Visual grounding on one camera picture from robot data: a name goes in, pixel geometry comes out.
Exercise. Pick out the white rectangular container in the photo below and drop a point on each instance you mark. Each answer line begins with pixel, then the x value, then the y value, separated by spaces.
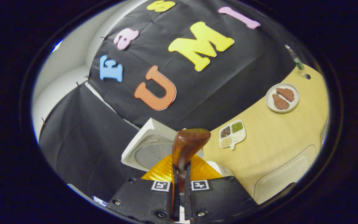
pixel 291 149

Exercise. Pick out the green glass bottle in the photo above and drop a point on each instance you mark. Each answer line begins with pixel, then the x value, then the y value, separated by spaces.
pixel 295 59

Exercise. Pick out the small dark round cap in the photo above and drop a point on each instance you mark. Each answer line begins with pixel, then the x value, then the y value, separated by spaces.
pixel 306 76

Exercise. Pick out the white rice cooker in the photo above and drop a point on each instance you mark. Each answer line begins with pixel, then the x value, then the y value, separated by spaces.
pixel 148 152

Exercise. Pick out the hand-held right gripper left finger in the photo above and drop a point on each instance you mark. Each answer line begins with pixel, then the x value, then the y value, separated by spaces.
pixel 176 202

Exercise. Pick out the brown meat piece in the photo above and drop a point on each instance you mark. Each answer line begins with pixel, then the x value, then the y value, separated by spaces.
pixel 285 94
pixel 280 102

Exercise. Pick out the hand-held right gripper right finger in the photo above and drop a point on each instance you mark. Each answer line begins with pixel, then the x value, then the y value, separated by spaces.
pixel 187 199

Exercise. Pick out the white divided grain tray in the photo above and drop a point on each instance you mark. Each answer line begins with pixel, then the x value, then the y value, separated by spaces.
pixel 232 134

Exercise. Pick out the round white plate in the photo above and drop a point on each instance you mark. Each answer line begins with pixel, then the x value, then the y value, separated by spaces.
pixel 270 101

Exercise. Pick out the brown wooden spoon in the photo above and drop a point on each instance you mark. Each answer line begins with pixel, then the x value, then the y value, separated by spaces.
pixel 188 143

